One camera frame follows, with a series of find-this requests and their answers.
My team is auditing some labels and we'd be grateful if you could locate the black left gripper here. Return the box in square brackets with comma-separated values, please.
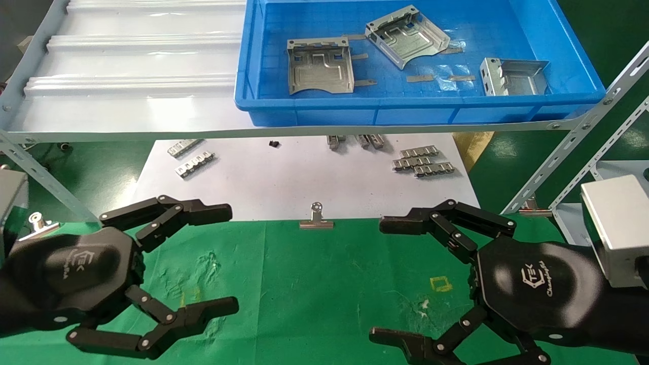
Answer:
[13, 195, 239, 360]

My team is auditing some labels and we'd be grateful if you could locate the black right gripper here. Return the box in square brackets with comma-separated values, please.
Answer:
[369, 199, 609, 365]

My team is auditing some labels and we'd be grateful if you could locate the stamped metal tray part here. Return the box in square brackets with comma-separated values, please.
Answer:
[365, 5, 451, 70]
[286, 35, 355, 96]

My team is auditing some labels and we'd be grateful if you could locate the green table cloth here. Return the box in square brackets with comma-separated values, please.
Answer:
[0, 218, 649, 365]

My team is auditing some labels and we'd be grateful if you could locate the white flat board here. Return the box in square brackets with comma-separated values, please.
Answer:
[133, 133, 480, 222]

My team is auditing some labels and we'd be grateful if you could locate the blue plastic bin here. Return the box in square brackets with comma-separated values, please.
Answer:
[234, 0, 606, 127]

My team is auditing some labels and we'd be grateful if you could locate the white corrugated shelf panel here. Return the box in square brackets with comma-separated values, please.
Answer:
[10, 0, 249, 133]

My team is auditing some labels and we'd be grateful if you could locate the small folded metal part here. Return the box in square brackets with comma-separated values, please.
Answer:
[480, 57, 551, 97]

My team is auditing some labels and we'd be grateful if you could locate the grey slotted metal rack frame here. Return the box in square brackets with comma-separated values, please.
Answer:
[0, 0, 649, 225]

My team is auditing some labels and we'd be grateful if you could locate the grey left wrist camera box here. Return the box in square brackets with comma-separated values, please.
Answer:
[0, 170, 29, 254]

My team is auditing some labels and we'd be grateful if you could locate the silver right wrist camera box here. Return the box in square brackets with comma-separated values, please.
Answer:
[581, 175, 649, 288]

